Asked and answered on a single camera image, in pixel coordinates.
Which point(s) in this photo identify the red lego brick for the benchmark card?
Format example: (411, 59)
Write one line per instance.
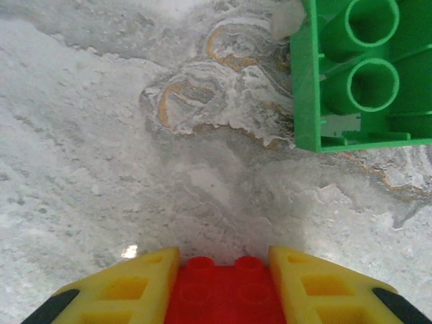
(226, 297)

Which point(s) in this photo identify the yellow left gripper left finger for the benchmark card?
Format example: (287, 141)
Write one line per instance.
(118, 290)

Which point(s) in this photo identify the green lego brick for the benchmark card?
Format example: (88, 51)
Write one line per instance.
(305, 84)

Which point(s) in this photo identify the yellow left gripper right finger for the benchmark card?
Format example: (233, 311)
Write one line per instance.
(324, 293)

